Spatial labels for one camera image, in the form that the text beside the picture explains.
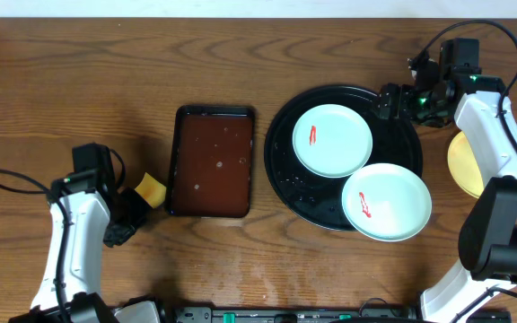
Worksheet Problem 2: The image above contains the green yellow sponge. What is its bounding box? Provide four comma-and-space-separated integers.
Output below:
134, 172, 167, 209

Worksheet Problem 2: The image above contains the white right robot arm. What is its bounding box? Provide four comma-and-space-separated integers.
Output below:
374, 59, 517, 322

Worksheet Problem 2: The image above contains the light green plate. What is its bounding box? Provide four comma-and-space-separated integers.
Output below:
291, 104, 373, 179
341, 163, 433, 242

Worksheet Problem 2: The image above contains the yellow plate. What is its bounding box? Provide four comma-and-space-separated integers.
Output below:
447, 132, 484, 198

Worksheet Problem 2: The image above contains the rectangular black water tray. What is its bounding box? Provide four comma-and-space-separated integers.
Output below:
164, 104, 255, 218

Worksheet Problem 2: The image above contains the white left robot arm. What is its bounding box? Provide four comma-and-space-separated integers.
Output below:
10, 188, 164, 322

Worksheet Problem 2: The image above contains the light green plate front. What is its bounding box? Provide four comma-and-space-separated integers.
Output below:
341, 163, 433, 242

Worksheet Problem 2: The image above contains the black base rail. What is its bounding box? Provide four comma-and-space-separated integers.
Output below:
168, 306, 423, 323

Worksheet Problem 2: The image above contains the round black tray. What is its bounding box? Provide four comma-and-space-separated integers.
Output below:
264, 84, 423, 231

